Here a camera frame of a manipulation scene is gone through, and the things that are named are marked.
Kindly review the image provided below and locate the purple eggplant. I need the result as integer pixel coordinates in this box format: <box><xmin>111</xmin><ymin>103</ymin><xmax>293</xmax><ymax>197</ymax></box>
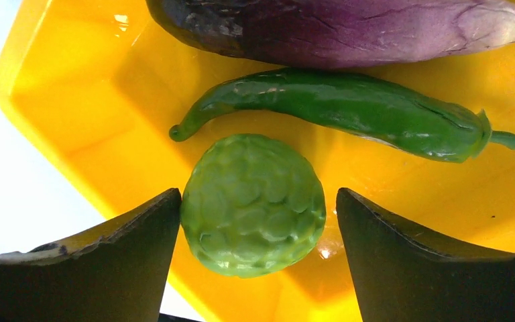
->
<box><xmin>147</xmin><ymin>0</ymin><xmax>515</xmax><ymax>70</ymax></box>

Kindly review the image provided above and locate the bumpy green custard apple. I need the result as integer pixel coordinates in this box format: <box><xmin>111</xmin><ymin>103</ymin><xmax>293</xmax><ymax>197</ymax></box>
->
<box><xmin>180</xmin><ymin>133</ymin><xmax>326</xmax><ymax>278</ymax></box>

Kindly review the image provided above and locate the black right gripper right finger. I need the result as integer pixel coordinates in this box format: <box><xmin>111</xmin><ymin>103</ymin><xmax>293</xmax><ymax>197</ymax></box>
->
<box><xmin>336</xmin><ymin>188</ymin><xmax>515</xmax><ymax>321</ymax></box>

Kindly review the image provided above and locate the yellow plastic tray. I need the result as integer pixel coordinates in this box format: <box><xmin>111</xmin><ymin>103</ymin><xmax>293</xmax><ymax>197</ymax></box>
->
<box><xmin>0</xmin><ymin>1</ymin><xmax>515</xmax><ymax>321</ymax></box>

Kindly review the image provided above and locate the green chili pepper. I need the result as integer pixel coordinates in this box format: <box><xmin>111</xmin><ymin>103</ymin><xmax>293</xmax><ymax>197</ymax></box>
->
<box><xmin>169</xmin><ymin>68</ymin><xmax>515</xmax><ymax>163</ymax></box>

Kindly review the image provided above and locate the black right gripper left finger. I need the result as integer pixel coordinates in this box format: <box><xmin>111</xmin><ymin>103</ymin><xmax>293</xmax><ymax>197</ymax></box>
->
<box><xmin>0</xmin><ymin>188</ymin><xmax>181</xmax><ymax>321</ymax></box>

